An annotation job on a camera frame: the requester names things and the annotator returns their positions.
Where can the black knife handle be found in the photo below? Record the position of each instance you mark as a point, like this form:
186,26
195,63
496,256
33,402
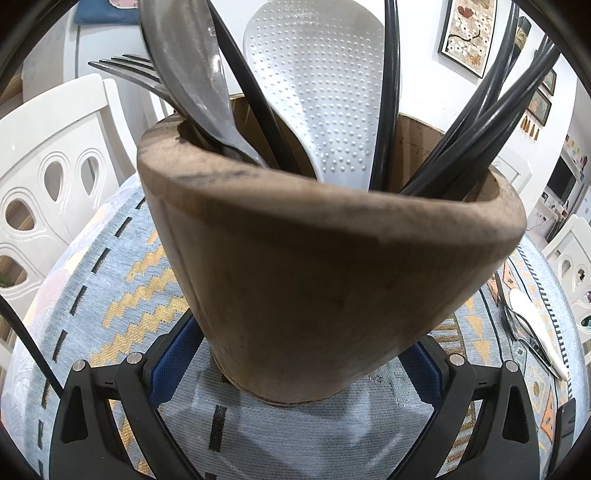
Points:
254,95

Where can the small framed picture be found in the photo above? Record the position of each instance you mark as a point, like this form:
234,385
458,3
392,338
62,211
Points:
539,107
549,82

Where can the blue patterned woven table mat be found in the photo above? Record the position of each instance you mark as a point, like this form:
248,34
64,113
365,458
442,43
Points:
113,293

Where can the brown wooden utensil holder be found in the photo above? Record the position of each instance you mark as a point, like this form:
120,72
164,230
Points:
300,287

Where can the white chair far right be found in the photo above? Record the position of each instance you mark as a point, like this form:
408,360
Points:
568,255

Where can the small framed picture upper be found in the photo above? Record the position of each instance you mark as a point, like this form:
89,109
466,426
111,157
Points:
549,82

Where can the large framed wall picture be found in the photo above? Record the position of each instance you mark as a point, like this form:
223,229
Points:
468,32

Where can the dark metal spoon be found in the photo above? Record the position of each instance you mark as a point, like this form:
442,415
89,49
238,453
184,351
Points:
181,41

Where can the blue cloth cover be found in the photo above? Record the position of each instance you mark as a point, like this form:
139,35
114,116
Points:
107,12

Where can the black chopstick gold band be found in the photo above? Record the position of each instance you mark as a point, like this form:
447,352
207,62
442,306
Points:
484,97

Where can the white chair near left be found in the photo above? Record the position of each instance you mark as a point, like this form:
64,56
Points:
63,154

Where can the white chair right side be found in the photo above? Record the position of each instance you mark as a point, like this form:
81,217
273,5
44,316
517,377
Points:
515,169

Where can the white dimpled rice paddle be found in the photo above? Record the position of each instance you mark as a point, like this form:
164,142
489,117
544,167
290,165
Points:
320,63

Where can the small framed picture lower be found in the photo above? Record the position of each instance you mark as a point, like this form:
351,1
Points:
539,107

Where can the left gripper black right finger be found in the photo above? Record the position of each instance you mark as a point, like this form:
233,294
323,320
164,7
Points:
503,443

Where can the white chair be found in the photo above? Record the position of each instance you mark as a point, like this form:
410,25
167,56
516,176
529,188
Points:
515,169
63,154
568,255

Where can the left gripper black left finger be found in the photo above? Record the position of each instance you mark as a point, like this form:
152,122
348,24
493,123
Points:
86,443

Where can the dark metal fork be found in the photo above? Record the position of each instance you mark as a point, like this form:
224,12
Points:
141,72

